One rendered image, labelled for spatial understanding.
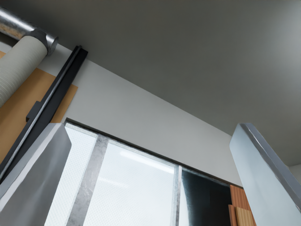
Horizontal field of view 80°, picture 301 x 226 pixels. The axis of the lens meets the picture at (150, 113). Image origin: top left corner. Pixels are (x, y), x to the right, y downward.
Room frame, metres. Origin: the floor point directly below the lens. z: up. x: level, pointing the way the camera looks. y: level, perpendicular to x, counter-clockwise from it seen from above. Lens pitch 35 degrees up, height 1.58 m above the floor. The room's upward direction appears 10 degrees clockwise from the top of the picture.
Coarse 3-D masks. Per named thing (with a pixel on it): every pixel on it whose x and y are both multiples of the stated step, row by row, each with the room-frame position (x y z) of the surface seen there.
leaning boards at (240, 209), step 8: (232, 192) 1.67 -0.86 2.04; (240, 192) 1.72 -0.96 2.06; (232, 200) 1.66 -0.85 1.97; (240, 200) 1.71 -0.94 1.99; (232, 208) 1.61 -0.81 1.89; (240, 208) 1.61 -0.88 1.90; (248, 208) 1.74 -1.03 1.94; (232, 216) 1.60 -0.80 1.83; (240, 216) 1.60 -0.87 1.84; (248, 216) 1.64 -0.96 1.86; (232, 224) 1.59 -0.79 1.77; (240, 224) 1.59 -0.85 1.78; (248, 224) 1.63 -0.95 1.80
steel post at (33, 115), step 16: (80, 48) 0.91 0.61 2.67; (64, 64) 0.91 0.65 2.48; (80, 64) 0.95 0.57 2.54; (64, 80) 0.93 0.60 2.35; (48, 96) 0.90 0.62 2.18; (32, 112) 0.90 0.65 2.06; (48, 112) 0.94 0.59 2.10; (32, 128) 0.92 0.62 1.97; (16, 144) 0.91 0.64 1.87; (16, 160) 0.93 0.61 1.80; (0, 176) 0.90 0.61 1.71
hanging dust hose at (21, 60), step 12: (24, 36) 0.74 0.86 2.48; (12, 48) 0.73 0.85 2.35; (24, 48) 0.74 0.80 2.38; (36, 48) 0.77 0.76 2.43; (0, 60) 0.73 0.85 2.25; (12, 60) 0.73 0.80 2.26; (24, 60) 0.75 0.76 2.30; (36, 60) 0.80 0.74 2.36; (0, 72) 0.73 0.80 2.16; (12, 72) 0.75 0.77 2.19; (24, 72) 0.79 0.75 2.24; (0, 84) 0.75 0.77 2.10; (12, 84) 0.78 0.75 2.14; (0, 96) 0.78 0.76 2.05
